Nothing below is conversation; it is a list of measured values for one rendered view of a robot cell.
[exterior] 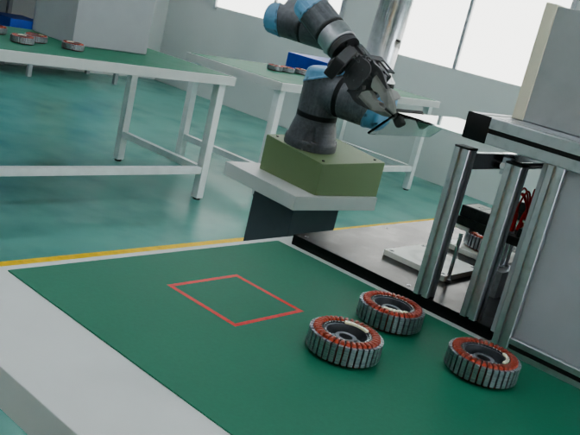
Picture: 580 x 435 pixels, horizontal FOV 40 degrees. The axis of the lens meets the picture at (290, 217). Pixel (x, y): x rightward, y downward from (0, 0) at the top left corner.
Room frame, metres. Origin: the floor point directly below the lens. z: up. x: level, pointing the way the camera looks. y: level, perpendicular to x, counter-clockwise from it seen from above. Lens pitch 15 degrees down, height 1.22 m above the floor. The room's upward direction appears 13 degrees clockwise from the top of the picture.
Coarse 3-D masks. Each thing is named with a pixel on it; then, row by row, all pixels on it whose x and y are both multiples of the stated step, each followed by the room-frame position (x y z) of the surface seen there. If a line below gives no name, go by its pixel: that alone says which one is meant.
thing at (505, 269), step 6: (498, 270) 1.48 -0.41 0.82; (504, 270) 1.49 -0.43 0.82; (498, 276) 1.47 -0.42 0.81; (504, 276) 1.48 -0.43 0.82; (498, 282) 1.47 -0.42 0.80; (504, 282) 1.48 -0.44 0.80; (492, 288) 1.47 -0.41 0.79; (498, 288) 1.47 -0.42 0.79; (492, 294) 1.47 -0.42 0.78; (498, 294) 1.48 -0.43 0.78
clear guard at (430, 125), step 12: (396, 120) 1.59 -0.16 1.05; (408, 120) 1.62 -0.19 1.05; (420, 120) 1.53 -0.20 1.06; (432, 120) 1.57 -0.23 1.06; (444, 120) 1.63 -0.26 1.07; (456, 120) 1.69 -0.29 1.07; (372, 132) 1.60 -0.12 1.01; (384, 132) 1.63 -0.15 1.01; (396, 132) 1.66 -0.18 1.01; (408, 132) 1.70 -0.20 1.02; (420, 132) 1.73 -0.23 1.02; (432, 132) 1.76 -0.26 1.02; (456, 132) 1.48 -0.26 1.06
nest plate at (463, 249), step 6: (456, 240) 1.81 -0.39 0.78; (462, 240) 1.83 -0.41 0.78; (450, 246) 1.77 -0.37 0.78; (462, 246) 1.77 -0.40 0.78; (462, 252) 1.75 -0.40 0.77; (468, 252) 1.74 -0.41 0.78; (474, 252) 1.74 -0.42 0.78; (474, 258) 1.73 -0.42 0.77; (510, 258) 1.76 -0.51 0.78; (510, 264) 1.73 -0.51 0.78
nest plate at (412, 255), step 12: (384, 252) 1.59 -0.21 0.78; (396, 252) 1.59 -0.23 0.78; (408, 252) 1.61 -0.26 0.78; (420, 252) 1.63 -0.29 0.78; (408, 264) 1.55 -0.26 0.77; (420, 264) 1.54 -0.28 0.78; (444, 264) 1.58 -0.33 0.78; (456, 264) 1.60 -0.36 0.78; (468, 264) 1.62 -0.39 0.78; (444, 276) 1.50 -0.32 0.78; (456, 276) 1.53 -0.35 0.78
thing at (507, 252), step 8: (464, 208) 1.54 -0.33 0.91; (472, 208) 1.53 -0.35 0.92; (480, 208) 1.55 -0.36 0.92; (488, 208) 1.57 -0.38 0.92; (464, 216) 1.54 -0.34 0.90; (472, 216) 1.53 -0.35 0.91; (480, 216) 1.52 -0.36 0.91; (488, 216) 1.51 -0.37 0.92; (456, 224) 1.55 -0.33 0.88; (464, 224) 1.53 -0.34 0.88; (472, 224) 1.52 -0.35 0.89; (480, 224) 1.51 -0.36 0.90; (480, 232) 1.51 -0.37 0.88; (512, 240) 1.47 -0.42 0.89; (504, 248) 1.51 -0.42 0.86; (512, 248) 1.52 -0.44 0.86; (504, 256) 1.51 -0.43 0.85; (504, 264) 1.52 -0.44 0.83
